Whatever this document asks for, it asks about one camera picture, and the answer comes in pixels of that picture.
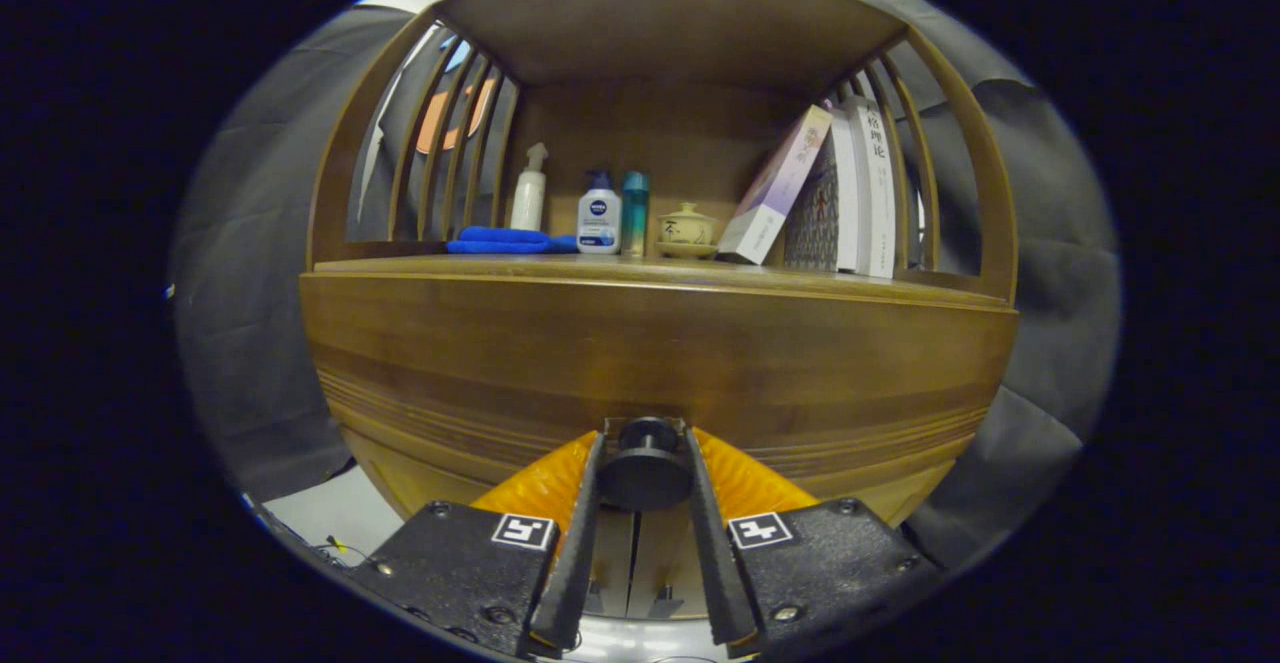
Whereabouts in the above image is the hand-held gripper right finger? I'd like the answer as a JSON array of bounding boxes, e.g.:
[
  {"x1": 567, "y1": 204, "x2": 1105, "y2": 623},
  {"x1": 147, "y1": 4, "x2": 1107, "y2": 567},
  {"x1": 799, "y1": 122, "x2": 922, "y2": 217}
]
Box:
[{"x1": 685, "y1": 427, "x2": 946, "y2": 659}]

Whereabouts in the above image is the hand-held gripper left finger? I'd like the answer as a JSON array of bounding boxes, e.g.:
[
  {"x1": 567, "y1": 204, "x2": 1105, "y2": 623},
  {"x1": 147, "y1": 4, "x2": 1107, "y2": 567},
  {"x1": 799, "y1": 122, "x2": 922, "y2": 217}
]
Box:
[{"x1": 345, "y1": 430, "x2": 608, "y2": 659}]

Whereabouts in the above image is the black round drawer knob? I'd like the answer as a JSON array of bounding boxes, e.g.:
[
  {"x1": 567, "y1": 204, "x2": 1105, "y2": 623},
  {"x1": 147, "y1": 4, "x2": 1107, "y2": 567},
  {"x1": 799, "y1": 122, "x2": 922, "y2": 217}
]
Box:
[{"x1": 598, "y1": 416, "x2": 694, "y2": 512}]

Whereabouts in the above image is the brown wooden drawer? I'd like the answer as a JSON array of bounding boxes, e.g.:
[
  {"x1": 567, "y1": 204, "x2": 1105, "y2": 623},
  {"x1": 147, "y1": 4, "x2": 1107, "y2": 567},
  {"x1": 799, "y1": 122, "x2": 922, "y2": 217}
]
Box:
[{"x1": 300, "y1": 273, "x2": 1019, "y2": 534}]

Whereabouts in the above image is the wooden cabinet door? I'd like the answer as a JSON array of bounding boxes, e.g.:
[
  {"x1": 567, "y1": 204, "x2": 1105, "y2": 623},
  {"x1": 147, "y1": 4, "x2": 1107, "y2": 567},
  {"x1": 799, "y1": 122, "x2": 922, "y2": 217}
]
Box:
[
  {"x1": 590, "y1": 511, "x2": 633, "y2": 616},
  {"x1": 632, "y1": 513, "x2": 706, "y2": 619}
]

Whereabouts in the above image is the brown wooden cabinet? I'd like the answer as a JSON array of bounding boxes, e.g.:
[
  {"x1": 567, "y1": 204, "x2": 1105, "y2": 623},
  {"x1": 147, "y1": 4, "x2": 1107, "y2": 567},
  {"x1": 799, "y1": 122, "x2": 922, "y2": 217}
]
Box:
[{"x1": 300, "y1": 0, "x2": 1021, "y2": 624}]

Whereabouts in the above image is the blue folded cloth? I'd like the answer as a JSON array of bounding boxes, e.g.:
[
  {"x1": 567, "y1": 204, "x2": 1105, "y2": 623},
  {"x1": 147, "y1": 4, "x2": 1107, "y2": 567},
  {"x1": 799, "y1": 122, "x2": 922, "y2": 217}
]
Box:
[{"x1": 446, "y1": 226, "x2": 581, "y2": 255}]

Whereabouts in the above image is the white blue lotion bottle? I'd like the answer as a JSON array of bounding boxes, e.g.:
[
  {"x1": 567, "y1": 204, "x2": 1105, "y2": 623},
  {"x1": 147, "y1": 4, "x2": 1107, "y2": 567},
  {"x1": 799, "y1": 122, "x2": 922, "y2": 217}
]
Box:
[{"x1": 577, "y1": 169, "x2": 623, "y2": 255}]

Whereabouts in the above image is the beige lidded ceramic cup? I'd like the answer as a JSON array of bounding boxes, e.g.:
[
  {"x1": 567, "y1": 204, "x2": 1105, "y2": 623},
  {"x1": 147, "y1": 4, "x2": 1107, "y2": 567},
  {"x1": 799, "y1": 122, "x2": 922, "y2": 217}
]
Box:
[{"x1": 656, "y1": 202, "x2": 721, "y2": 260}]

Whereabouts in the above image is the teal slim bottle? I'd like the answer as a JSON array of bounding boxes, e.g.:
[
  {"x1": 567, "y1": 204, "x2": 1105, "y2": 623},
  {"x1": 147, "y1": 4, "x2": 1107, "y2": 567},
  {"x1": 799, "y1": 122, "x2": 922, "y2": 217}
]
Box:
[{"x1": 621, "y1": 170, "x2": 651, "y2": 257}]

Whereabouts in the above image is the dark patterned book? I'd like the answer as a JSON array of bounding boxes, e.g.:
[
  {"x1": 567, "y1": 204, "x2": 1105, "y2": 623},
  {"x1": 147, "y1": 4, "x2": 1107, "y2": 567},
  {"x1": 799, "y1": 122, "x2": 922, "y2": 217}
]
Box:
[{"x1": 783, "y1": 148, "x2": 841, "y2": 272}]

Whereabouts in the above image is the white pump bottle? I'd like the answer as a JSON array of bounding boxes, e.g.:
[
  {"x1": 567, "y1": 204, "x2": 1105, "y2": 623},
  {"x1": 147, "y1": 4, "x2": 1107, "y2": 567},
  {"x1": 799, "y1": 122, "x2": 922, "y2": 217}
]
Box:
[{"x1": 510, "y1": 141, "x2": 549, "y2": 232}]

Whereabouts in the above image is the purple white leaning book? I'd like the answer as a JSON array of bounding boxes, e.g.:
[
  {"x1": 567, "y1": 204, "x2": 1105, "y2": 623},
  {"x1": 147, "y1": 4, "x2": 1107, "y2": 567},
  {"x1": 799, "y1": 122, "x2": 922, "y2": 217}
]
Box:
[{"x1": 716, "y1": 104, "x2": 834, "y2": 266}]

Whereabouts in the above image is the plain white book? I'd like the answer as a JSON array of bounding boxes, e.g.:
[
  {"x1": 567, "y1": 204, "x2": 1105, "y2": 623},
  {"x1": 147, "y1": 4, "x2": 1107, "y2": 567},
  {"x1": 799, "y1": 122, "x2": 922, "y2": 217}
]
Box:
[{"x1": 828, "y1": 108, "x2": 863, "y2": 274}]

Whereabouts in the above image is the white book with black text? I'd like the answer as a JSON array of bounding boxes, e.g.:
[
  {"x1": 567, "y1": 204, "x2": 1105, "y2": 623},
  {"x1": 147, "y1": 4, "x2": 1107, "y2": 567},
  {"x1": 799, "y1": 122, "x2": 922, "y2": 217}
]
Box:
[{"x1": 845, "y1": 95, "x2": 898, "y2": 279}]

